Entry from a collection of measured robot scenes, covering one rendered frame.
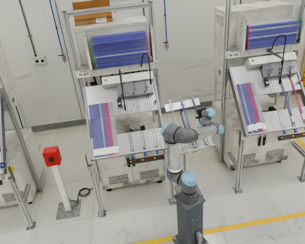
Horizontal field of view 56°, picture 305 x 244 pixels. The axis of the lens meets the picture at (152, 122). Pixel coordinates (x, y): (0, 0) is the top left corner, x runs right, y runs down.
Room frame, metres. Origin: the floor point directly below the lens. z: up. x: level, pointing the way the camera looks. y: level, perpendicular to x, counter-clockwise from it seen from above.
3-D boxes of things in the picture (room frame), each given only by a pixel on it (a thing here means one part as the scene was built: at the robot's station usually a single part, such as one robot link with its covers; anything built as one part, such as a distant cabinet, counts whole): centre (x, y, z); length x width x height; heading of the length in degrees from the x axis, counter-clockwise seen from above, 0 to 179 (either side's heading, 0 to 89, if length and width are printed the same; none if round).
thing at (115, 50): (2.64, 0.23, 1.52); 0.51 x 0.13 x 0.27; 96
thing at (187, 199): (1.68, -0.24, 0.60); 0.15 x 0.15 x 0.10
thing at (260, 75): (2.72, -1.18, 0.65); 1.01 x 0.73 x 1.29; 6
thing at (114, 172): (2.75, 0.30, 0.31); 0.70 x 0.65 x 0.62; 96
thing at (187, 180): (1.69, -0.23, 0.72); 0.13 x 0.12 x 0.14; 42
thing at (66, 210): (2.22, 0.97, 0.39); 0.24 x 0.24 x 0.78; 6
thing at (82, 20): (2.93, 0.37, 1.82); 0.68 x 0.30 x 0.20; 96
